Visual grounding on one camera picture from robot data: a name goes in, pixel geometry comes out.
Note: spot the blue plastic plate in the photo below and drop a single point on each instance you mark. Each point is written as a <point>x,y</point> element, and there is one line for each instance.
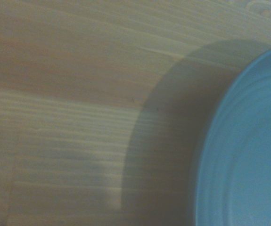
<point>248,146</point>

